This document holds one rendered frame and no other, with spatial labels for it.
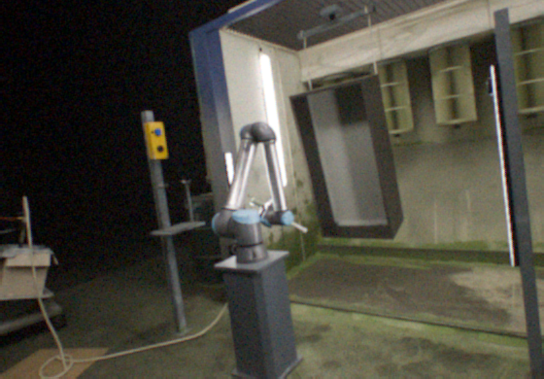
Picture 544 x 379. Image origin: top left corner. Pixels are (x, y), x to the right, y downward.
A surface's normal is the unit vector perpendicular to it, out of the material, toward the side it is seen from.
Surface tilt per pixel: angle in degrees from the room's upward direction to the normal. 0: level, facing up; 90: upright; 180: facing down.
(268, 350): 90
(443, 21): 90
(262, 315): 90
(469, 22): 90
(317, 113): 101
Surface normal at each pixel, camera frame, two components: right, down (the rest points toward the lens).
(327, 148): -0.53, 0.32
